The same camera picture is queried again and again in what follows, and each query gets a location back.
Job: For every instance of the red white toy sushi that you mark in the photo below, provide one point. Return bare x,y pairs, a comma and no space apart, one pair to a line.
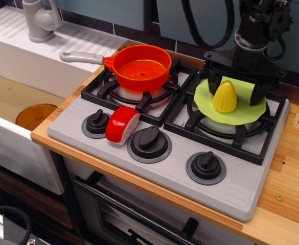
121,125

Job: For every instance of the black right burner grate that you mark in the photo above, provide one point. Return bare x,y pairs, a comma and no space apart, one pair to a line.
249,142

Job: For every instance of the black burner grate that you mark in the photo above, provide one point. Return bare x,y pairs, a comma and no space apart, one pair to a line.
249,142
154,106

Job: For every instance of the green round cloth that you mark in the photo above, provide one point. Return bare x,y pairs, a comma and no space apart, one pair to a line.
244,113

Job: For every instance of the toy oven door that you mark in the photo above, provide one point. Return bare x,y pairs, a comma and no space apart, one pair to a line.
112,216

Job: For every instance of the black left burner grate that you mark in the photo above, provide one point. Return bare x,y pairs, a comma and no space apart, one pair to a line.
154,106

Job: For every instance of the grey toy faucet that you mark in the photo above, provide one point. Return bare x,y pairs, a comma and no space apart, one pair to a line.
41,23

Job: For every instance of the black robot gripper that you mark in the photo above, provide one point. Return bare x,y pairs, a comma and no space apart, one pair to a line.
245,66

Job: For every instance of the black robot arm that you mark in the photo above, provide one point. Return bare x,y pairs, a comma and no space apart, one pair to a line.
258,43

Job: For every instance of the black stove knob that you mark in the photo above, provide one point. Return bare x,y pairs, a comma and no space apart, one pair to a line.
94,126
206,168
149,145

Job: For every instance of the white toy sink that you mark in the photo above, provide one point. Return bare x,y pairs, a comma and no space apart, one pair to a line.
31,74

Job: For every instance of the black right stove knob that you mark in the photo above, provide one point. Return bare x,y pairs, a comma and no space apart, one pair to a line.
206,168

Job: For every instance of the yellow toy corn cob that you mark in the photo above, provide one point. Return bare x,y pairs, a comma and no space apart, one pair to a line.
225,98

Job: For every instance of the black middle stove knob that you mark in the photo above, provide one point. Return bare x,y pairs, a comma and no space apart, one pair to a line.
149,145

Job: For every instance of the orange toy pot grey handle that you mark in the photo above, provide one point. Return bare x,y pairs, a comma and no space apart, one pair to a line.
139,68

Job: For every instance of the black left stove knob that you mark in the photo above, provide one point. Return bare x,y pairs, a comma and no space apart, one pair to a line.
94,126

